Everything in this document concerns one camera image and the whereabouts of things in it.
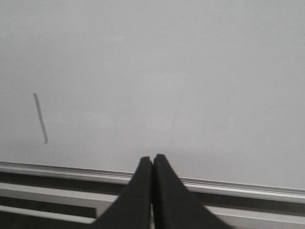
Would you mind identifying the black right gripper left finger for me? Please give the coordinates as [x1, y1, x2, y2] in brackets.
[91, 156, 153, 229]

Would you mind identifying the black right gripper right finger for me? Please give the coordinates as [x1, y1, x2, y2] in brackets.
[152, 154, 228, 229]

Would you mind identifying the white whiteboard with aluminium frame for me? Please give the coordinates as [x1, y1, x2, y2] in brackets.
[0, 0, 305, 203]

